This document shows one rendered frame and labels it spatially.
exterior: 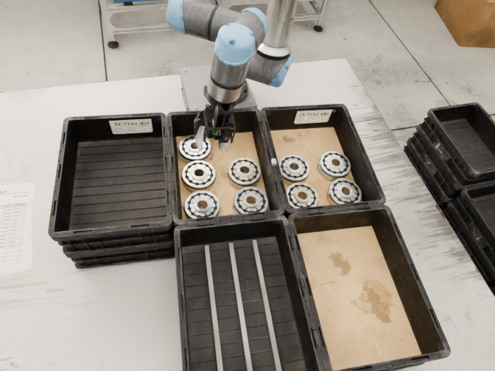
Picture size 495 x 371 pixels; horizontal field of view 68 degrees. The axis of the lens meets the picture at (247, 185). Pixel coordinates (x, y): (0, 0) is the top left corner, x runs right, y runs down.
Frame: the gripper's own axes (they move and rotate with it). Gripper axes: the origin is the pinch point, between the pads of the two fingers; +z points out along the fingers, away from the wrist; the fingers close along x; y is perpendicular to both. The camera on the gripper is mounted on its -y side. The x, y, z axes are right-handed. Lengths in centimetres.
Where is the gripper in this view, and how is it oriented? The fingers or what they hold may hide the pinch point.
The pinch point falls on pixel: (209, 143)
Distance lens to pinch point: 100.9
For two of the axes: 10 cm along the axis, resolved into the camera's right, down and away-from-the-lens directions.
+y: 1.6, 8.3, -5.3
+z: -2.3, 5.6, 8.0
